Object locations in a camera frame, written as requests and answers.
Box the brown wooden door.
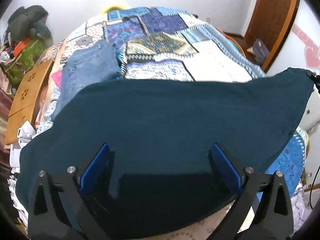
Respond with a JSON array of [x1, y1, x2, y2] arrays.
[[244, 0, 299, 72]]

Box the white crumpled sheet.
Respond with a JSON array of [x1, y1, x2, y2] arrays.
[[9, 121, 37, 168]]

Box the small white digital clock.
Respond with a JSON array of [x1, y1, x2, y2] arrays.
[[17, 128, 23, 138]]

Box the orange box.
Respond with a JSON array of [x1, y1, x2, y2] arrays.
[[12, 38, 31, 57]]

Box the bamboo laptop tray table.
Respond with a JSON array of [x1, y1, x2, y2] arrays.
[[4, 59, 53, 145]]

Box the blue patchwork bedspread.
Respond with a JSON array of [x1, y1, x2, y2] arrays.
[[37, 6, 307, 198]]

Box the folded blue denim jeans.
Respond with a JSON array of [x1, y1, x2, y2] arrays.
[[51, 40, 120, 120]]

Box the yellow curved headboard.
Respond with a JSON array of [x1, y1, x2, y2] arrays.
[[101, 5, 124, 14]]

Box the green patterned storage bag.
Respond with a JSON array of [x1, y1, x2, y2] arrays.
[[2, 38, 47, 87]]

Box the dark teal fleece pants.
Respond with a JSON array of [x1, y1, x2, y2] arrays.
[[16, 68, 313, 239]]

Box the pink folded garment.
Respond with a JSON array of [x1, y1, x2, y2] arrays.
[[52, 70, 62, 89]]

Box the dark grey jacket pile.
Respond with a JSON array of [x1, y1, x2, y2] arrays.
[[5, 5, 48, 41]]

